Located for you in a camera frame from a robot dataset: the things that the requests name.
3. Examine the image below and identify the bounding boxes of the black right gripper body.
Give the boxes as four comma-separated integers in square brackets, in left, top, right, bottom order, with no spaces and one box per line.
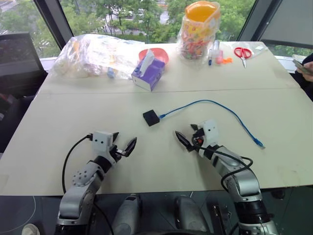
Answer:
[190,127,205,151]

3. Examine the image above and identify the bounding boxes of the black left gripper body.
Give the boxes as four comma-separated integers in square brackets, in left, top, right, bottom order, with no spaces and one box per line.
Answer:
[110,144,128,161]

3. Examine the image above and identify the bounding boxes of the small black box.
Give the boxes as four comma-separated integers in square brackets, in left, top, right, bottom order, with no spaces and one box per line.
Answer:
[143,110,161,127]

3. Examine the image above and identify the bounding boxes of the bystander bare hand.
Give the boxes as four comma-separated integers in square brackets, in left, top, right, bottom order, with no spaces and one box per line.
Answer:
[302,61,313,83]

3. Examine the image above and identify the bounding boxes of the purple tissue box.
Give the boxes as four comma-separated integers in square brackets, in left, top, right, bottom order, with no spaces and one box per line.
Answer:
[131,48,165,93]

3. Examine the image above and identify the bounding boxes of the pink plastic bowl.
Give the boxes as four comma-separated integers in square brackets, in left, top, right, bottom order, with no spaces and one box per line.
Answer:
[138,47,170,65]

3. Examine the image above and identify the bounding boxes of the clear plastic bag of items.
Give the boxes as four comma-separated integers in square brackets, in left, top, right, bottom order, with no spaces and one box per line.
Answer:
[52,34,145,81]

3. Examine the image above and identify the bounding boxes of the clear candy jar orange lid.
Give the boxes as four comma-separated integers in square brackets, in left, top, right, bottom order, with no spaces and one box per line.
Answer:
[177,0,221,67]

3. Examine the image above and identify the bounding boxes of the clear flat plastic bag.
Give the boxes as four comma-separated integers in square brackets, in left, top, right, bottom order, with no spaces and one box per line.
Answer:
[229,41,270,60]

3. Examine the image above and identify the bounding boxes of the bystander dark clothing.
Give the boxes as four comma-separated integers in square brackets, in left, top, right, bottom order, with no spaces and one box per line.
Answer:
[290,70,313,101]

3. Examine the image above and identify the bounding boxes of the phone in bystander hand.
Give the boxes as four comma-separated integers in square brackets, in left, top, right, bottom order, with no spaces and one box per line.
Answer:
[291,54,313,75]

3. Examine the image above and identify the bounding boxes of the black monitor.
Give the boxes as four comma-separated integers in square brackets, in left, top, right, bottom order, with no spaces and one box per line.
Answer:
[0,31,47,79]

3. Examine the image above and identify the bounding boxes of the grey window blind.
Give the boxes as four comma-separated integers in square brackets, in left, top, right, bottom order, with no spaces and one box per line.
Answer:
[259,0,313,50]

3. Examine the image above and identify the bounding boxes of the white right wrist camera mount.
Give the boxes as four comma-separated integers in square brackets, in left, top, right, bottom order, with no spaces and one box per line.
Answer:
[199,119,219,148]

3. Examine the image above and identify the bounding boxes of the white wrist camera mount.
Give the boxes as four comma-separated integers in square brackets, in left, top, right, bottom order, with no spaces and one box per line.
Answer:
[199,119,219,148]
[92,131,116,157]

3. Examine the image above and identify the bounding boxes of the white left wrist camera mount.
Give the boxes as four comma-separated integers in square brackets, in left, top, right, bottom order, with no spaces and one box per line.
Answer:
[92,131,116,157]

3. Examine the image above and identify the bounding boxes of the blue cable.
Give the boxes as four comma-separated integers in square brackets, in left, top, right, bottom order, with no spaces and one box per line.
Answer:
[158,99,267,150]

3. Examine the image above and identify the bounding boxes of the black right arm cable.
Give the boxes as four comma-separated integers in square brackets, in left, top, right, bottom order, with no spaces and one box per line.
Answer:
[192,138,254,193]

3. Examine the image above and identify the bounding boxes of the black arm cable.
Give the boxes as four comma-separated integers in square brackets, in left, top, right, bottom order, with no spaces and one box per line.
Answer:
[61,133,95,195]
[192,138,254,193]

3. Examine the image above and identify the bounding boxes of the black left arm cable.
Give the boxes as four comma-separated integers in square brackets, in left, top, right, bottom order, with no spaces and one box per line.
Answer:
[61,133,95,195]

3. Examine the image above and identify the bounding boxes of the black flat bracket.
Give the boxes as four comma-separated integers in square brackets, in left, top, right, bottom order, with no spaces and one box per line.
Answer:
[210,202,233,235]

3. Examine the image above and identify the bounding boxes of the red handled scissors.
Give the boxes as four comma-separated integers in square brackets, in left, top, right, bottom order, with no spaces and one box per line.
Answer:
[233,47,253,69]

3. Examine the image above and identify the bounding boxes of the black window frame post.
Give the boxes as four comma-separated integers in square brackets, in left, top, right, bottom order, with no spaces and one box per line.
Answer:
[236,0,270,43]
[32,0,74,52]

